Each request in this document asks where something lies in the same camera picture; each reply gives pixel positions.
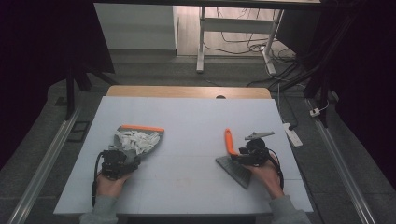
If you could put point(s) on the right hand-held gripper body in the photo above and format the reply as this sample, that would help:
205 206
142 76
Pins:
257 152

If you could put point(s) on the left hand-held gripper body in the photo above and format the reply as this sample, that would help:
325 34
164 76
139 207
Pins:
113 161

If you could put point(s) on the pile of white paper scraps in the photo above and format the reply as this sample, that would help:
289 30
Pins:
137 140

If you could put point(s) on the gray dustpan with orange edge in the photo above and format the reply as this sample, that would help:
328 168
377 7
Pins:
159 138

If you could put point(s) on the person's left hand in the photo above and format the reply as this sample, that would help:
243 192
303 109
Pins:
109 186

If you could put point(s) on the person's right hand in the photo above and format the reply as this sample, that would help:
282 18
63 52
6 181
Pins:
264 177

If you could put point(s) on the white power strip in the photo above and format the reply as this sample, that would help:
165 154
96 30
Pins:
293 137

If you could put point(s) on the small white adapter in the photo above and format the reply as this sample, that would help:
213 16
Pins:
315 112

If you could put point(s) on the wooden table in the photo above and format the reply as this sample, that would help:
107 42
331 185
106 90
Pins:
171 92

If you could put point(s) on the black stand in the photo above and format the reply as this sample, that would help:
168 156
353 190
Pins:
323 93
70 93

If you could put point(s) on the dark curtain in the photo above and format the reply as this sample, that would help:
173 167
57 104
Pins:
31 62
367 77

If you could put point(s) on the white cabinet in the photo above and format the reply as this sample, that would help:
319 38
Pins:
134 28

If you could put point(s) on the black floor frame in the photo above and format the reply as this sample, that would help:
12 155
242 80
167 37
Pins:
79 131

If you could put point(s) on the metal floor rail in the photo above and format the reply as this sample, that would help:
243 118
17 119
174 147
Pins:
43 168
342 168

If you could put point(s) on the white desk frame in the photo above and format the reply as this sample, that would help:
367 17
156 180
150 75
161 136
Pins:
236 25

